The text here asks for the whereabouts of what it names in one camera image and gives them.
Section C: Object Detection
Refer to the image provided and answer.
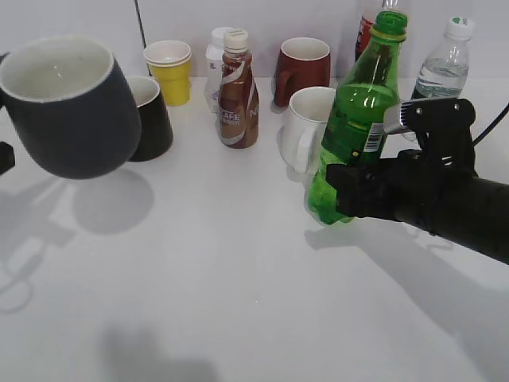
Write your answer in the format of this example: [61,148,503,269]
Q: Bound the white plastic bottle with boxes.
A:
[204,26,234,113]

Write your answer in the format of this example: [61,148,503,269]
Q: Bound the dark red ceramic mug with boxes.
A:
[274,37,331,108]

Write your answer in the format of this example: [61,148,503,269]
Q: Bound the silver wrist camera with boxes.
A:
[383,99,418,135]

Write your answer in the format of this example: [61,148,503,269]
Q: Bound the cola bottle red label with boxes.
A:
[355,0,405,60]

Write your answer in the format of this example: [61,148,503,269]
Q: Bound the brown coffee drink bottle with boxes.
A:
[218,29,259,149]

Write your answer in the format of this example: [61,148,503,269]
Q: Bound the white ceramic mug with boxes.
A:
[280,86,336,175]

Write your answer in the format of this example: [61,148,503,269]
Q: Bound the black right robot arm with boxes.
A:
[376,98,508,263]

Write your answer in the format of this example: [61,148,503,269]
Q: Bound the large black mug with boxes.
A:
[1,35,142,180]

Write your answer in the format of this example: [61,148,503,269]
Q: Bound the small black cup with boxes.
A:
[126,76,173,162]

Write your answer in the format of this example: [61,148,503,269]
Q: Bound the clear water bottle green label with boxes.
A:
[410,16,475,99]

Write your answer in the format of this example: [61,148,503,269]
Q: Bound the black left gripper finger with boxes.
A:
[0,142,15,175]

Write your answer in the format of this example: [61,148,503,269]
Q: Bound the green plastic soda bottle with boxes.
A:
[308,9,408,225]

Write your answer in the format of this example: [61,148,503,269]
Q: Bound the black cable right side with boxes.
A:
[472,101,509,146]

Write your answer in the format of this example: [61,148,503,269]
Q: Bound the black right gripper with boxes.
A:
[325,99,480,235]

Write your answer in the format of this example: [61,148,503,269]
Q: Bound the black cable on wall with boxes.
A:
[132,0,152,79]

